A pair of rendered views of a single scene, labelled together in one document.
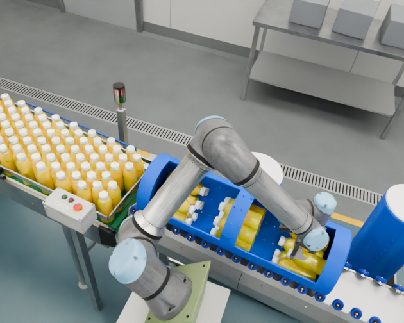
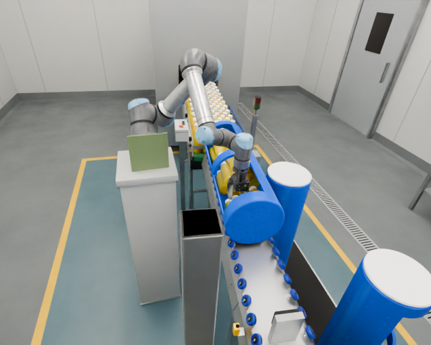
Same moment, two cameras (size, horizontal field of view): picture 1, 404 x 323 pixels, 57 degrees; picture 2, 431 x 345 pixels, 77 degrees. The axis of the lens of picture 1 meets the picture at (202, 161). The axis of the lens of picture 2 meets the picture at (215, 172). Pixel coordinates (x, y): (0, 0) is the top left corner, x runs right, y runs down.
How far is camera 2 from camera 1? 1.36 m
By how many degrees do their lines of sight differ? 46
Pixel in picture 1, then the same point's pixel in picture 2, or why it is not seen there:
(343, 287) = (256, 260)
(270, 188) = (193, 83)
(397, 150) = not seen: outside the picture
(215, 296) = (168, 171)
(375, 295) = (271, 285)
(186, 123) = (339, 193)
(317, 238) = (200, 130)
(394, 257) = (352, 320)
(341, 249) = (249, 197)
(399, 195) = (392, 259)
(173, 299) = (135, 130)
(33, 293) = not seen: hidden behind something
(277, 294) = not seen: hidden behind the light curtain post
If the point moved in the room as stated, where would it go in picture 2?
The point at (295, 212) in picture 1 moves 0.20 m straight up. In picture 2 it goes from (200, 107) to (200, 57)
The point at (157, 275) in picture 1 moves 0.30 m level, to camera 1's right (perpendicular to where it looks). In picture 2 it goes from (138, 114) to (158, 138)
